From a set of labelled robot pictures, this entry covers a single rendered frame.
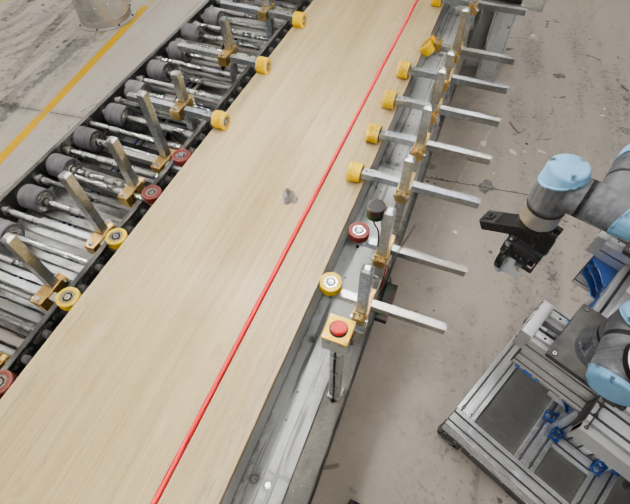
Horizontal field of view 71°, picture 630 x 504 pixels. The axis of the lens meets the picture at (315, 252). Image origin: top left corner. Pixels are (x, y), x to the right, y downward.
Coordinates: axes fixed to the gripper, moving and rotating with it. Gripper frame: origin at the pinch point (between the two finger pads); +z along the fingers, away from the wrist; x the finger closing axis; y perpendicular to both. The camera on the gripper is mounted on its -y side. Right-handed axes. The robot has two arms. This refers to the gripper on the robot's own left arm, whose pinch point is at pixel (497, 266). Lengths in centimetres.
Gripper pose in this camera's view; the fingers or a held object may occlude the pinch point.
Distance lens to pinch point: 117.2
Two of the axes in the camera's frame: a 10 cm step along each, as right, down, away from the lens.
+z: 0.2, 5.7, 8.2
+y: 7.1, 5.7, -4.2
